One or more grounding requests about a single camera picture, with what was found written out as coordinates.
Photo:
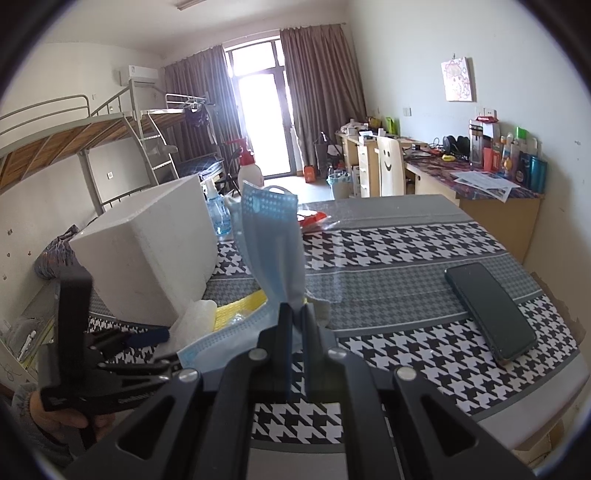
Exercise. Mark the houndstooth tablecloth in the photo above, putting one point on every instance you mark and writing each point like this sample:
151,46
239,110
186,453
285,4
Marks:
381,264

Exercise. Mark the plaid blue quilt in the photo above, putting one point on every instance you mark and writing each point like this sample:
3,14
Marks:
57,257

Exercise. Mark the metal bed ladder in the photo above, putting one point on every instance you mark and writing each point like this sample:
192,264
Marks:
149,139

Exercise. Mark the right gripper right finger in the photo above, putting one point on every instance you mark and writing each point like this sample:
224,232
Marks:
321,379

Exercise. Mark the metal bunk bed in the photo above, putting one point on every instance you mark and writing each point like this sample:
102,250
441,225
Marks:
110,122

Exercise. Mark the brown right curtain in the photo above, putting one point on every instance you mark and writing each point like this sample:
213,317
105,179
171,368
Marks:
325,83

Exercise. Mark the cartoon wall poster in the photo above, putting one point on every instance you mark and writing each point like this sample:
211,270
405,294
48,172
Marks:
457,80

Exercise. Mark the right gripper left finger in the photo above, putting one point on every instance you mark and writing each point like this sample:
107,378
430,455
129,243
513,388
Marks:
273,376

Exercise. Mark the brown left curtain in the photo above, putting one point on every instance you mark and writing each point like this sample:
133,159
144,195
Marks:
200,87

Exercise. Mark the blue spray bottle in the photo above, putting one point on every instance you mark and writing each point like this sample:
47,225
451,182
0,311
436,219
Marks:
218,212

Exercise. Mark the black smartphone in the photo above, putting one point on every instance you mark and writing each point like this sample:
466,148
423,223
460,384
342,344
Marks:
505,329

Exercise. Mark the glass balcony door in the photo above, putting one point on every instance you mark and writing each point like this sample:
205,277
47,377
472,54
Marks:
256,70

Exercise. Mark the white paper on desk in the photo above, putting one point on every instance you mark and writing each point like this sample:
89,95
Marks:
482,185

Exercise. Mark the blue surgical mask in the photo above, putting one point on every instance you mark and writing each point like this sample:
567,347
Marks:
266,230
215,350

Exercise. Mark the white red pump bottle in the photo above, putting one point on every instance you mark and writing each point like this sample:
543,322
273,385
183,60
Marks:
242,165

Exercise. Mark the yellow foam net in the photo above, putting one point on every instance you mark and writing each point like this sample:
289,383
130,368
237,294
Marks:
239,310

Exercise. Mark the blue cylinder bottle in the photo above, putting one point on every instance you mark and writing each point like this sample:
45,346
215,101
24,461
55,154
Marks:
538,173

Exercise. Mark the smiley wooden chair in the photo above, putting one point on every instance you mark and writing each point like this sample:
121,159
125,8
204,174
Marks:
392,167

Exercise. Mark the white styrofoam box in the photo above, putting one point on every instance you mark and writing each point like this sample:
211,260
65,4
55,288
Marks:
151,255

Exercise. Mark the white air conditioner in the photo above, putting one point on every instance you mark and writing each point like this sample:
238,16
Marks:
142,75

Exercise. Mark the orange small box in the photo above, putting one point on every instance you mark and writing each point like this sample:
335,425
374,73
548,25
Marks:
310,174

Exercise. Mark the ceiling light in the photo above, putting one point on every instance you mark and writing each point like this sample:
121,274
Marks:
186,4

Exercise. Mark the wooden desk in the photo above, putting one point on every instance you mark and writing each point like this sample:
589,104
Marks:
512,222

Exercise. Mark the grey cloth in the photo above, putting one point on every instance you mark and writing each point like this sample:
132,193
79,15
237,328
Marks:
322,310

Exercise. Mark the left hand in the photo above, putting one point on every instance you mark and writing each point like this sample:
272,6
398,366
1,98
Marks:
59,424

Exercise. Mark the red snack packet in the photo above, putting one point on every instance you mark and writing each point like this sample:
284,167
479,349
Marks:
310,219

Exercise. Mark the brown curtain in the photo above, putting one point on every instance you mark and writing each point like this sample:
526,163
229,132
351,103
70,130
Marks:
200,87
325,83

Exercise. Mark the black folding chair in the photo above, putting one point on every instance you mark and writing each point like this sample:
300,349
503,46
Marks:
228,183

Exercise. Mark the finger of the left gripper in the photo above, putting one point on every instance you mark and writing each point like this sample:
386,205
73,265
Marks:
115,346
71,322

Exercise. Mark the black headphones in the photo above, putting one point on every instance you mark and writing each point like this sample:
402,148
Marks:
456,146

